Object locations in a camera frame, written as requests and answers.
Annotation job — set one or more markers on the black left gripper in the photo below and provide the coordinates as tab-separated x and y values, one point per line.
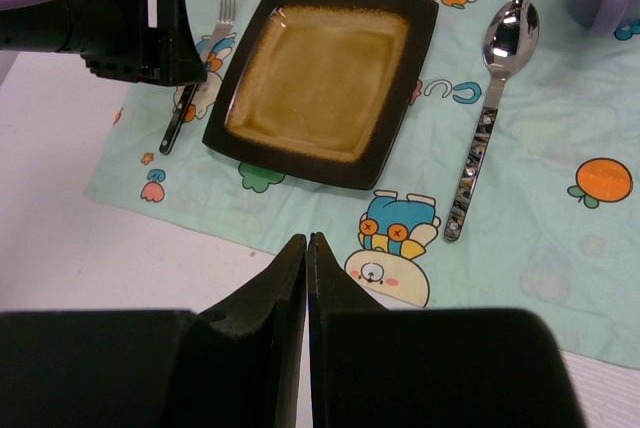
112	37

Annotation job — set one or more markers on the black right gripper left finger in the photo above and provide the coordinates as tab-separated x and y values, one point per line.
235	364

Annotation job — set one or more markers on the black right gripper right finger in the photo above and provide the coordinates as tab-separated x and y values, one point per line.
376	367

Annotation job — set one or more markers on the silver fork patterned handle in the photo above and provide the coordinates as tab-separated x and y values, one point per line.
225	22

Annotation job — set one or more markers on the square brown glazed plate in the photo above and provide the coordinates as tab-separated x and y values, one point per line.
318	89

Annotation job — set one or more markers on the green cartoon print cloth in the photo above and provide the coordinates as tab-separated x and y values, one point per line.
554	222

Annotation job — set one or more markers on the silver spoon patterned handle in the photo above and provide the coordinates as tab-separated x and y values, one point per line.
508	45

